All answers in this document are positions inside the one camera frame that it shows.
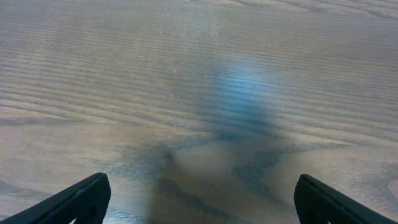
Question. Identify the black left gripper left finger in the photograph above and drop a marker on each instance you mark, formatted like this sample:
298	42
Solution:
85	202

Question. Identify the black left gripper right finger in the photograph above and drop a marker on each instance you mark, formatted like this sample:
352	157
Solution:
318	203

